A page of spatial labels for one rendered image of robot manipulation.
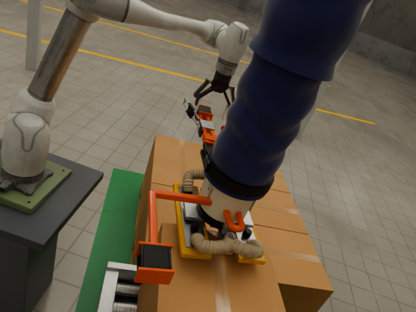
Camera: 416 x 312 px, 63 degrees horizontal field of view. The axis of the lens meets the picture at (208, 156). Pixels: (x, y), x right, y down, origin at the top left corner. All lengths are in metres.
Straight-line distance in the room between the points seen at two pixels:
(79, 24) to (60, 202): 0.70
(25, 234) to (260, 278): 0.84
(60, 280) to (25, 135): 1.04
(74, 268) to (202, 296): 1.30
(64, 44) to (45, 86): 0.19
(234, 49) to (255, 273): 0.87
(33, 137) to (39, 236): 0.36
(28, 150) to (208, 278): 0.80
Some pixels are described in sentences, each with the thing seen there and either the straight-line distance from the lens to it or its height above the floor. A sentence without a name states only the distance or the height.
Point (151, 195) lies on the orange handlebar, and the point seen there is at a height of 1.13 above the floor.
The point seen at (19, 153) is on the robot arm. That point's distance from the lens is 1.42.
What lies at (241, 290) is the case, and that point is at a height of 0.95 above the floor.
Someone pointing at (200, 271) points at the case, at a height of 0.95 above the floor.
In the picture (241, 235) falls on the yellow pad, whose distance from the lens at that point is 1.20.
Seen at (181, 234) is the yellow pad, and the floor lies 1.01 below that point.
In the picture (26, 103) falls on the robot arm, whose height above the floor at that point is 1.05.
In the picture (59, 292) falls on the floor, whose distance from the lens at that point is 2.15.
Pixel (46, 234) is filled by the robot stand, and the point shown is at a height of 0.75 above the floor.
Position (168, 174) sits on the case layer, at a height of 0.54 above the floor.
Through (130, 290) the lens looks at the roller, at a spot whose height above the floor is 0.54.
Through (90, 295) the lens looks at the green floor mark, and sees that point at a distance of 2.14.
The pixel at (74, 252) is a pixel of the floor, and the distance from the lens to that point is 2.32.
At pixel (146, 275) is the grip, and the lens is 0.84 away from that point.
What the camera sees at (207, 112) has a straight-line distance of 1.60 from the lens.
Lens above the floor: 1.77
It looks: 30 degrees down
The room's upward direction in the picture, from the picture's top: 21 degrees clockwise
